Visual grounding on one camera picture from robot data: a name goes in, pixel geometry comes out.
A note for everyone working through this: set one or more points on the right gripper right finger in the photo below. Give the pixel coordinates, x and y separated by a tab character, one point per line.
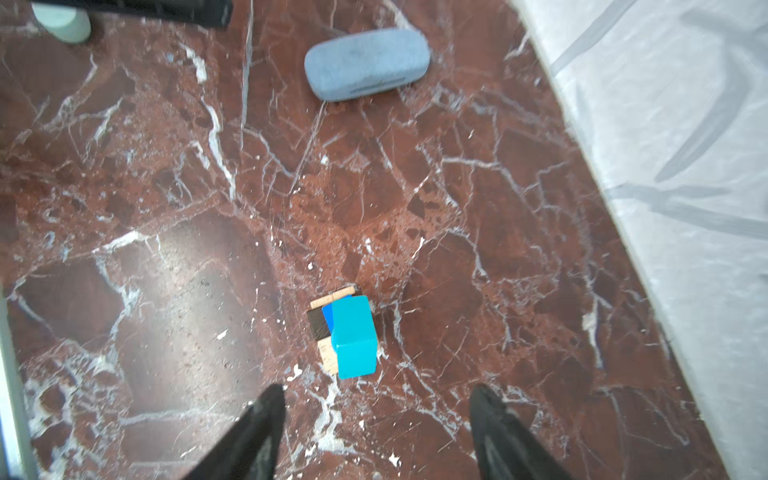
504	447

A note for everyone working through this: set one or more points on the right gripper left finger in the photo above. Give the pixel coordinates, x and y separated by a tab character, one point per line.
250	448

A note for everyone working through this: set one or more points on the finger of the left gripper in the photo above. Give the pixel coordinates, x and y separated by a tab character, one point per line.
205	13

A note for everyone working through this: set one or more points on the light wood block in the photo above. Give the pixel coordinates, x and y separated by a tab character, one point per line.
329	359
329	298

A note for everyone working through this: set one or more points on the dark brown wood block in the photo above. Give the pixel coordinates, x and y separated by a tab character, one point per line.
318	324

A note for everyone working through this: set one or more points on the teal triangular roof block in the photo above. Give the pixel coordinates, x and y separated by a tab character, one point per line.
354	337

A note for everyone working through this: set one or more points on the blue cube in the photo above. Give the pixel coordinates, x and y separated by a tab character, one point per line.
327	312

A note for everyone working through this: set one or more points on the pale green round disc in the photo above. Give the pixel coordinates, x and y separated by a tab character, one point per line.
67	24

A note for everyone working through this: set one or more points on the grey-blue glasses case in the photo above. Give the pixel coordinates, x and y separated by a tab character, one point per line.
366	63

